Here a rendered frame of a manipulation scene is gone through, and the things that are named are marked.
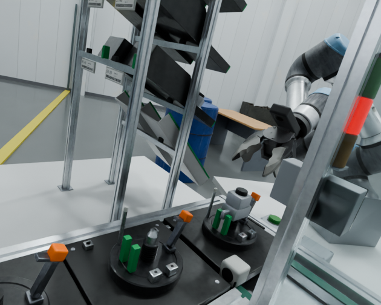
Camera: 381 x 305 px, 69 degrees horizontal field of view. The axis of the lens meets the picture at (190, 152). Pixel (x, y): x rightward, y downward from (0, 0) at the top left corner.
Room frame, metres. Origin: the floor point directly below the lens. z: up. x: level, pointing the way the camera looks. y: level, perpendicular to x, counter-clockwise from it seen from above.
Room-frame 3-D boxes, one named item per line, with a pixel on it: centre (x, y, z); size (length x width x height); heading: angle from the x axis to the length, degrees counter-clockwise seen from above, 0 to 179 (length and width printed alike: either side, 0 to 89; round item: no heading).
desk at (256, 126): (4.76, -0.72, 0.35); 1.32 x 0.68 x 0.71; 36
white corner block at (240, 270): (0.48, -0.15, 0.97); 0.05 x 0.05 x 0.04; 47
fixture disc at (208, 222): (0.62, -0.14, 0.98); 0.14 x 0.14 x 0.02
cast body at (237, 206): (0.61, -0.14, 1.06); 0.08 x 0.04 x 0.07; 137
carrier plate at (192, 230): (0.62, -0.14, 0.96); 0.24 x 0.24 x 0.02; 47
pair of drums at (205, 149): (3.69, 0.15, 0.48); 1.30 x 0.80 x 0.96; 20
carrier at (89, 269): (0.43, 0.03, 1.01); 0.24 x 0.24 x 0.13; 47
